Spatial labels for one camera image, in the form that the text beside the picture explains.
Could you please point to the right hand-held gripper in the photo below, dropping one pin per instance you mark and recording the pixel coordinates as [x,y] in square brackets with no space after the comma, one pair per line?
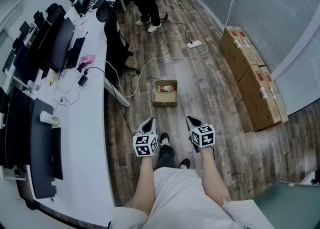
[203,136]

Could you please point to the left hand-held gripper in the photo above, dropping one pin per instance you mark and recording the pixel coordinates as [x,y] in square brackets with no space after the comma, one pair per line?
[146,145]

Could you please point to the small cardboard box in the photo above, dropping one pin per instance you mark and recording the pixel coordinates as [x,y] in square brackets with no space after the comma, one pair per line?
[165,99]

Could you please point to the red-capped plastic bottle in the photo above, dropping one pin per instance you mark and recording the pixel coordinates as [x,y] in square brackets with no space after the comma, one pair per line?
[166,88]

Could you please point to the person's right forearm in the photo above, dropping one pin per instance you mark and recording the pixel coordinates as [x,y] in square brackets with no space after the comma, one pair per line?
[212,173]

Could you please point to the person's left forearm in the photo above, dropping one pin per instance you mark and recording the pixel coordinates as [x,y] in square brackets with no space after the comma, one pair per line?
[146,185]

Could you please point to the person's left shoe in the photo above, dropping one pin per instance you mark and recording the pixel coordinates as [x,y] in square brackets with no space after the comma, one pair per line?
[165,140]

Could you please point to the person's shoe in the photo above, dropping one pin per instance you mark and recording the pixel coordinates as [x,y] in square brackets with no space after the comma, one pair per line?
[165,140]
[184,163]

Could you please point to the person's black trousers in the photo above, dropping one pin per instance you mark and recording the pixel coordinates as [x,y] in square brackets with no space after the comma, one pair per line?
[165,158]

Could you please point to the person's right shoe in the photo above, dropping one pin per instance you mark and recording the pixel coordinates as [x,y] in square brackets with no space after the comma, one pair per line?
[184,163]

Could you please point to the white table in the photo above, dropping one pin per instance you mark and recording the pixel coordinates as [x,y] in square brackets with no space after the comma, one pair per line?
[87,135]

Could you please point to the person's beige shirt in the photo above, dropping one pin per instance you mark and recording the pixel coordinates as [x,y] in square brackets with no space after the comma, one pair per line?
[180,198]

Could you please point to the white power strip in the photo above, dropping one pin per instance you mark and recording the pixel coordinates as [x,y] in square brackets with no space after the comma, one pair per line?
[194,44]

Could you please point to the black power adapter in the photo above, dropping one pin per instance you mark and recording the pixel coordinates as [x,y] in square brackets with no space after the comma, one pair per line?
[82,80]
[81,67]

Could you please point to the small white round puck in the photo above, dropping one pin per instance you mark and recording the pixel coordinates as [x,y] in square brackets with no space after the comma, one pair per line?
[61,99]

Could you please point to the pink tissue packet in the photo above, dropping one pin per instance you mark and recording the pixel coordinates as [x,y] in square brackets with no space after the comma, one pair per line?
[87,59]

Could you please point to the black keyboard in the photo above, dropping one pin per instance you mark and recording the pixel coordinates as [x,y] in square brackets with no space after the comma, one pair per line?
[57,153]
[75,53]

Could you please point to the black mesh office chair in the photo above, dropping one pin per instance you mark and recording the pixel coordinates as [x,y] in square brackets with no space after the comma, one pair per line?
[112,38]

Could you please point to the white lidded drink cup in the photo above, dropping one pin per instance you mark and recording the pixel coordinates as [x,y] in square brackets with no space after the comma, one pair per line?
[48,118]

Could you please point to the small beige pouch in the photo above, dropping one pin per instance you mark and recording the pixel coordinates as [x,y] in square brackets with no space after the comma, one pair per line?
[51,79]

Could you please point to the black computer monitor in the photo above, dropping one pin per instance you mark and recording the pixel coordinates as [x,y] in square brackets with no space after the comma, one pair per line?
[37,45]
[60,45]
[17,128]
[41,153]

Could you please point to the black power brick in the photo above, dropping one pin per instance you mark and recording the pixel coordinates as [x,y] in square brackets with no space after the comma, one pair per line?
[166,17]

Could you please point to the clear glass jar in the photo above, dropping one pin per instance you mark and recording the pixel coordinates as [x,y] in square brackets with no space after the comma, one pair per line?
[32,85]

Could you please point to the frosted glass panel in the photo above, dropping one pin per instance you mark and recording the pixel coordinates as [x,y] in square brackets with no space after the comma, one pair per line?
[287,208]

